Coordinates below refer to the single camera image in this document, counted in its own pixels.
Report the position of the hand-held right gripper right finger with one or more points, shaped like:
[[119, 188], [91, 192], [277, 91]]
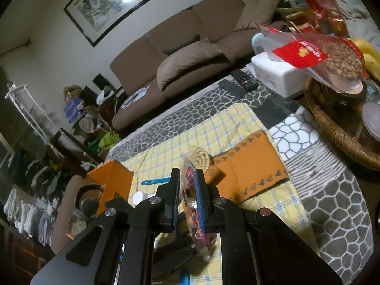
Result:
[[200, 202]]

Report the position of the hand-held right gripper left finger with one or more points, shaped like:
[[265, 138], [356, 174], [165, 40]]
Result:
[[176, 202]]

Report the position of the clear bag of rubber bands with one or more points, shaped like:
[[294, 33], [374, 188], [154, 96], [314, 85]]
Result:
[[188, 184]]

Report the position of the orange cardboard box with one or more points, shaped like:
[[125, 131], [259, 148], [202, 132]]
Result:
[[112, 178]]

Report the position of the blue plastic hoop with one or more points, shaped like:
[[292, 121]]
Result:
[[156, 181]]

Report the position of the white round cap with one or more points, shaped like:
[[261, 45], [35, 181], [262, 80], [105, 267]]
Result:
[[139, 197]]

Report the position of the wooden hairbrush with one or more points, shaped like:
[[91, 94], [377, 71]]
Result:
[[200, 156]]

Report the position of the orange patterned sock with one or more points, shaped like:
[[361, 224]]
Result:
[[249, 166]]

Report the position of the yellow plaid cloth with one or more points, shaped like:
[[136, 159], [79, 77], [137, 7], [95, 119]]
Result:
[[213, 124]]

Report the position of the green bag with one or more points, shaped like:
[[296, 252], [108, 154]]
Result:
[[108, 139]]

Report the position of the papers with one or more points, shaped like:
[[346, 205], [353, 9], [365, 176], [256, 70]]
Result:
[[136, 95]]

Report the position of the round tin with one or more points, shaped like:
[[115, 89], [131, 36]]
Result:
[[87, 124]]

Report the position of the grey patterned table cloth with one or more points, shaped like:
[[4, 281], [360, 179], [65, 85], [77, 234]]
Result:
[[326, 199]]

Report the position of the black remote control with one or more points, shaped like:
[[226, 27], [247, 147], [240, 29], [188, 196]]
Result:
[[243, 80]]

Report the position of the purple bag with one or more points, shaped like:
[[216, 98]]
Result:
[[74, 107]]

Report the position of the white tissue box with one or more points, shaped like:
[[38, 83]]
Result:
[[279, 74]]

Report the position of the wicker basket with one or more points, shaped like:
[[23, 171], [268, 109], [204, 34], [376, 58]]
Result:
[[332, 130]]

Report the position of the brown sofa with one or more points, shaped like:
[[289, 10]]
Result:
[[178, 35]]

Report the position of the purple teal cup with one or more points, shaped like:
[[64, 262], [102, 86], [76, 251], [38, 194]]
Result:
[[258, 40]]

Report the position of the glass jar with wooden lid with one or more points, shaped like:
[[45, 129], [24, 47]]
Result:
[[341, 98]]

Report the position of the white metal rack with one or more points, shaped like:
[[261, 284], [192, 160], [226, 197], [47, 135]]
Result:
[[26, 109]]

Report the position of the glass jar with clear lid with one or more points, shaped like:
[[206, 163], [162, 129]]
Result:
[[371, 124]]

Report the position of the clear bag of nuts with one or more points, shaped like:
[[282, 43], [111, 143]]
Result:
[[326, 56]]

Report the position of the light brown sofa cushion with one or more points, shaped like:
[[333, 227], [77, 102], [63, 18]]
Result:
[[255, 14]]

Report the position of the framed landscape painting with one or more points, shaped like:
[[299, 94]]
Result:
[[118, 3]]

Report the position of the bunch of yellow bananas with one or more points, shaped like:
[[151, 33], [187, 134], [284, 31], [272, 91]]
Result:
[[368, 50]]

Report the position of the red packets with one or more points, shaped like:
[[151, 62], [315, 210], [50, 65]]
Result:
[[323, 9]]

